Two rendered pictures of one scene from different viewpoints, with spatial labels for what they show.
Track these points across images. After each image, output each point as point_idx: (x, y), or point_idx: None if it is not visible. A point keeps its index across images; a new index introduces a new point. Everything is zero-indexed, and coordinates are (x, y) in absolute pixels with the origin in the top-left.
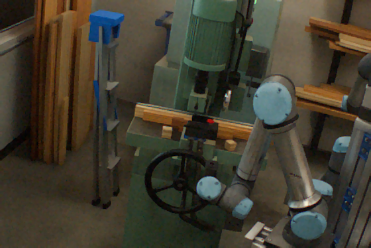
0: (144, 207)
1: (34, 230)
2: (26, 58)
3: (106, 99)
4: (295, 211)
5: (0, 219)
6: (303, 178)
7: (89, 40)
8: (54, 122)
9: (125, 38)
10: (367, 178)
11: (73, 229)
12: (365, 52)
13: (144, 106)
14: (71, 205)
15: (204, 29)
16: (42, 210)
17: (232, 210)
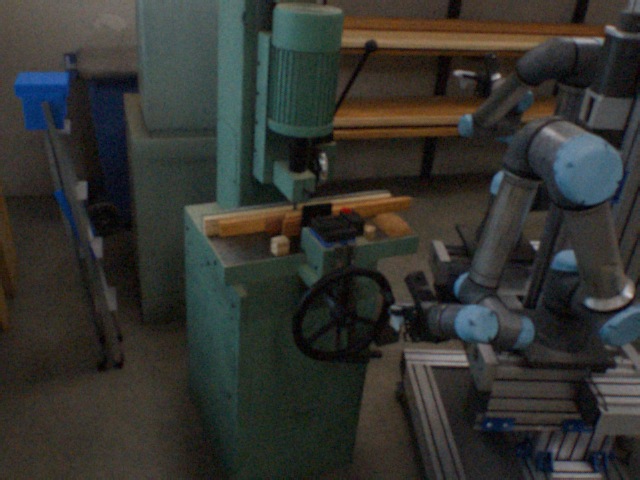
0: (264, 362)
1: (41, 462)
2: None
3: (82, 214)
4: (609, 313)
5: None
6: (619, 263)
7: None
8: None
9: (4, 107)
10: (621, 226)
11: (99, 424)
12: (359, 47)
13: (216, 215)
14: (68, 386)
15: (310, 71)
16: (29, 419)
17: (513, 343)
